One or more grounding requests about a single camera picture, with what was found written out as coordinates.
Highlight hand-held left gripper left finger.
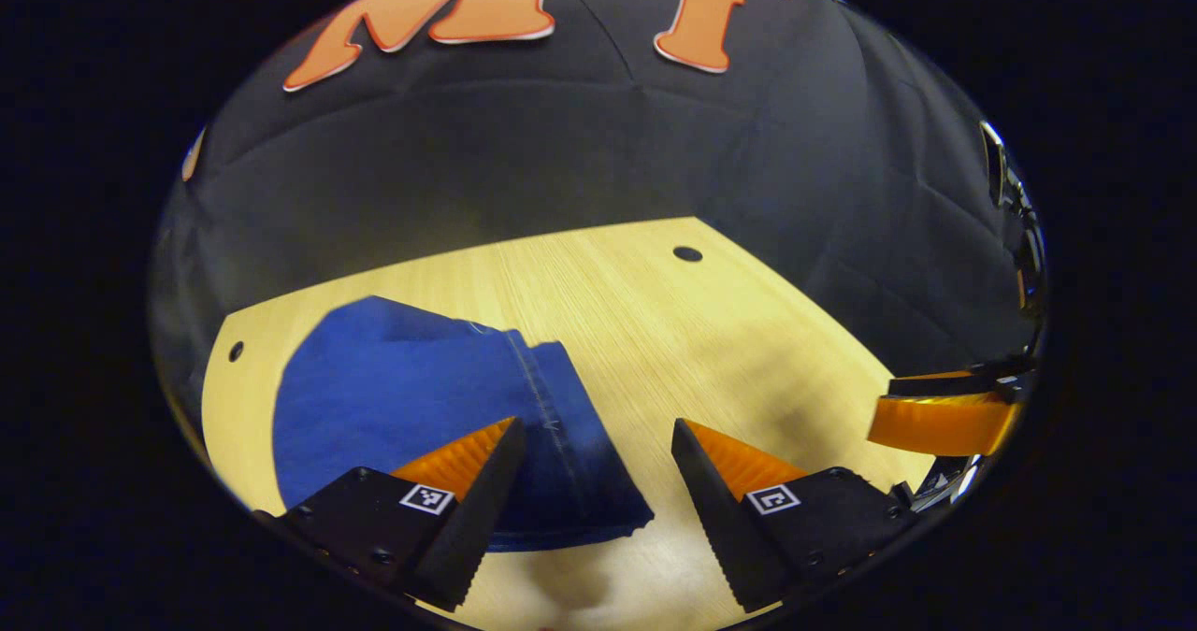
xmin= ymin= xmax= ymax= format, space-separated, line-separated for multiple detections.
xmin=252 ymin=416 xmax=527 ymax=613

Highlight blue jeans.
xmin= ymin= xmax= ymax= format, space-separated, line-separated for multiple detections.
xmin=271 ymin=296 xmax=656 ymax=552

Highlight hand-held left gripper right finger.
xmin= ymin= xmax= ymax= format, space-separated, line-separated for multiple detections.
xmin=671 ymin=418 xmax=922 ymax=613

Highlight black backdrop cloth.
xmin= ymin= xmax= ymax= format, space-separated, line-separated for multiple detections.
xmin=150 ymin=0 xmax=1044 ymax=408

